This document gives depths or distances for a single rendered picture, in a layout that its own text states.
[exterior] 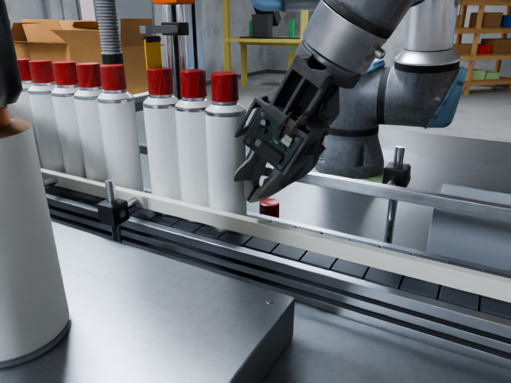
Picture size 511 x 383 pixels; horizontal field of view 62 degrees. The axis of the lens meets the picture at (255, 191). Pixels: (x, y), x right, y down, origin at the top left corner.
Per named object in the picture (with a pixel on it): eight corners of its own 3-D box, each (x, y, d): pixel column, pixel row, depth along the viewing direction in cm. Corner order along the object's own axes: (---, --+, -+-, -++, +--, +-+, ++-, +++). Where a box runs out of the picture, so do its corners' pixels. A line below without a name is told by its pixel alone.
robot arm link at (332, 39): (336, -2, 45) (401, 41, 43) (314, 38, 47) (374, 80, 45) (309, -5, 38) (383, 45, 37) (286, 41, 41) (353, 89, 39)
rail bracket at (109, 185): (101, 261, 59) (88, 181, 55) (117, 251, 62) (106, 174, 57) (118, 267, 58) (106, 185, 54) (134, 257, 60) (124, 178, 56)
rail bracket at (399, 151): (363, 276, 56) (377, 156, 50) (377, 251, 62) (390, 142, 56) (388, 283, 54) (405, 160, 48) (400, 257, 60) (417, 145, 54)
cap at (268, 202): (264, 225, 70) (264, 207, 69) (255, 216, 73) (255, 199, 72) (282, 221, 71) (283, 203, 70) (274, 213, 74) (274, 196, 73)
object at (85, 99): (82, 194, 69) (60, 64, 61) (106, 185, 73) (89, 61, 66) (105, 200, 67) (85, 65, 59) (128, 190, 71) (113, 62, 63)
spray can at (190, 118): (174, 217, 61) (163, 70, 53) (198, 205, 65) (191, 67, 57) (201, 226, 58) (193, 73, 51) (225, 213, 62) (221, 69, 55)
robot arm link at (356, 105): (331, 117, 99) (334, 56, 94) (391, 121, 94) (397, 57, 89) (315, 128, 89) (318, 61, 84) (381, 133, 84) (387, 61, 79)
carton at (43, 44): (10, 87, 247) (-5, 19, 233) (83, 77, 290) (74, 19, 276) (63, 93, 227) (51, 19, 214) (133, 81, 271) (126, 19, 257)
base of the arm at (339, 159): (303, 172, 93) (304, 128, 89) (329, 155, 105) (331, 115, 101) (372, 183, 86) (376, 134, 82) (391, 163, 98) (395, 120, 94)
